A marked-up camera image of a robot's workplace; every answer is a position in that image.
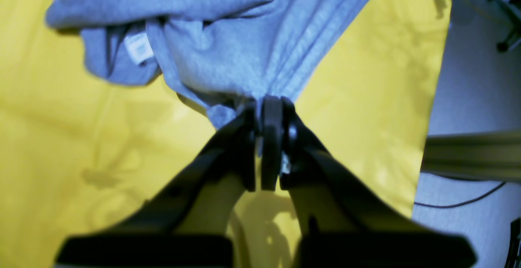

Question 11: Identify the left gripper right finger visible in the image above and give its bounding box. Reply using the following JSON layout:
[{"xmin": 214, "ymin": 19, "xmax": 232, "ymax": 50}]
[{"xmin": 260, "ymin": 96, "xmax": 477, "ymax": 268}]

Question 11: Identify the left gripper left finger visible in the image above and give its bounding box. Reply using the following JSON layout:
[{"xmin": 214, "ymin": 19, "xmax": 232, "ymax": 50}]
[{"xmin": 55, "ymin": 105, "xmax": 256, "ymax": 268}]

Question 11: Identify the grey t-shirt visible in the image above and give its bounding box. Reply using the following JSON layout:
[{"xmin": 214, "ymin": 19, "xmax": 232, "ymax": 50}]
[{"xmin": 45, "ymin": 0, "xmax": 369, "ymax": 128}]

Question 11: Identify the yellow tablecloth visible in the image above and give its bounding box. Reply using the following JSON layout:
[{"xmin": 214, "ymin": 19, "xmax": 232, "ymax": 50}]
[{"xmin": 0, "ymin": 0, "xmax": 452, "ymax": 268}]

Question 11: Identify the black caster wheel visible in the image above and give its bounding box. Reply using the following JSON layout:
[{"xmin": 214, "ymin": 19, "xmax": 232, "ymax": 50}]
[{"xmin": 487, "ymin": 0, "xmax": 521, "ymax": 53}]

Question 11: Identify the black floor cable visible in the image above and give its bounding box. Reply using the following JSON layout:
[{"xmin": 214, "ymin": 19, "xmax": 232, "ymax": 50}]
[{"xmin": 413, "ymin": 180, "xmax": 507, "ymax": 209}]

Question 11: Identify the aluminium frame rail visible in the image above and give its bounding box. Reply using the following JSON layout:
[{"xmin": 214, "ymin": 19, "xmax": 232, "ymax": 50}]
[{"xmin": 420, "ymin": 130, "xmax": 521, "ymax": 183}]

